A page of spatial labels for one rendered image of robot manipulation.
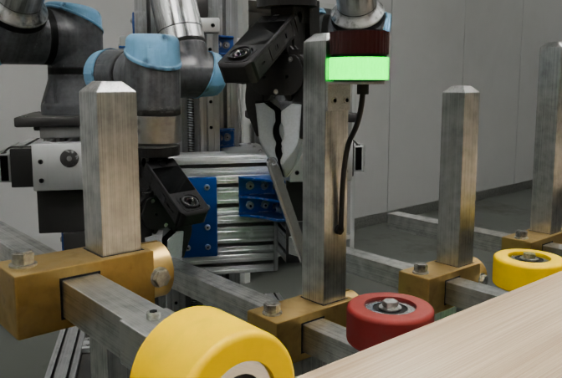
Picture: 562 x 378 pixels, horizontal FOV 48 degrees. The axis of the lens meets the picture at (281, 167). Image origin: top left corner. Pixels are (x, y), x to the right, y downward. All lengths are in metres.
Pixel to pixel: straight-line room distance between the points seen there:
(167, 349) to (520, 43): 6.39
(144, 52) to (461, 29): 5.01
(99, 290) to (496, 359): 0.30
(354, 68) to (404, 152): 4.55
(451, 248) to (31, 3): 0.87
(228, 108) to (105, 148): 1.08
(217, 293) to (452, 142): 0.36
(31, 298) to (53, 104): 0.91
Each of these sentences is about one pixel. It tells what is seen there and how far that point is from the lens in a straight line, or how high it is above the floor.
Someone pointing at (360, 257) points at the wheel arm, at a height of 0.85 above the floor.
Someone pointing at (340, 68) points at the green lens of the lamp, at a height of 1.12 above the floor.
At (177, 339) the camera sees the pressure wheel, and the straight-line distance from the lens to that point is 0.36.
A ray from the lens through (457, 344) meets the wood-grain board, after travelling 0.55.
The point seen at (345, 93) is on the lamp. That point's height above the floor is 1.10.
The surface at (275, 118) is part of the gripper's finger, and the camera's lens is 0.75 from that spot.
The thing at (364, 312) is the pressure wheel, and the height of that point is 0.91.
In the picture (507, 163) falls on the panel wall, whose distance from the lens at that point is 6.58.
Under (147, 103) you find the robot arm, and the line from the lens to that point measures 0.87.
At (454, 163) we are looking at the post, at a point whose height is 1.00.
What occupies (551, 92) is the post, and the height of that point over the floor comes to 1.09.
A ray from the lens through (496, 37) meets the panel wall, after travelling 6.27.
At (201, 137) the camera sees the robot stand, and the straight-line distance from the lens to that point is 1.52.
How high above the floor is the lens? 1.11
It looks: 8 degrees down
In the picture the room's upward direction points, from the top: straight up
